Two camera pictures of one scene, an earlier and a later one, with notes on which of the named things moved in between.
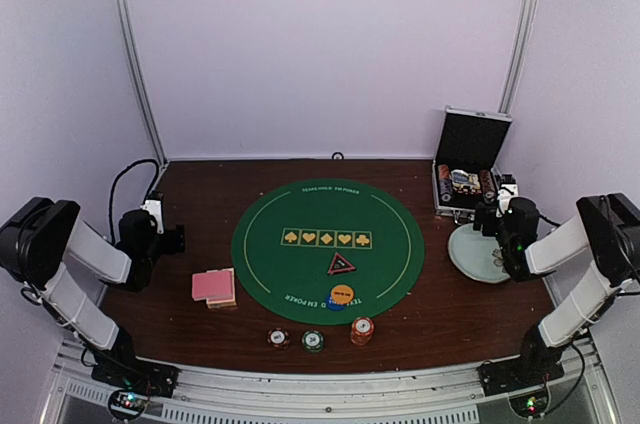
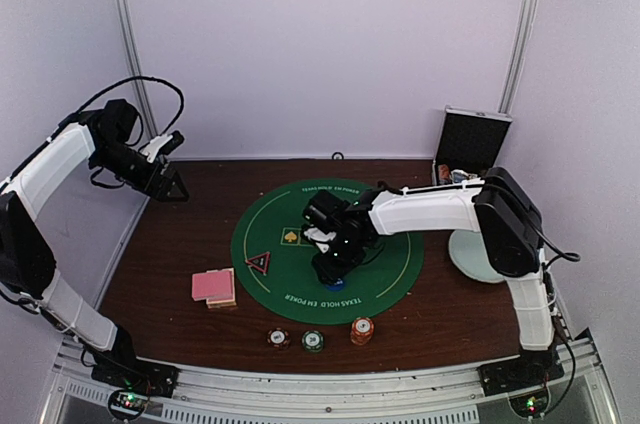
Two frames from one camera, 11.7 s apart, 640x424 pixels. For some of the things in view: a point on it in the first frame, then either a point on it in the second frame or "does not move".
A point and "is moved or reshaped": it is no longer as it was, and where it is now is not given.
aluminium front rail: x=445 y=395 does not move
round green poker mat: x=328 y=251 does not move
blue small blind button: x=333 y=305 -> x=336 y=287
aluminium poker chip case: x=464 y=172 does not move
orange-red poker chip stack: x=362 y=330 does not move
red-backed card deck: x=215 y=285 does not move
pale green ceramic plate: x=472 y=252 does not move
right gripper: x=485 y=212 -> x=330 y=273
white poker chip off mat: x=278 y=338 does not move
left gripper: x=174 y=244 -> x=159 y=192
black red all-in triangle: x=340 y=265 is moved or reshaped
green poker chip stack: x=312 y=341 does not move
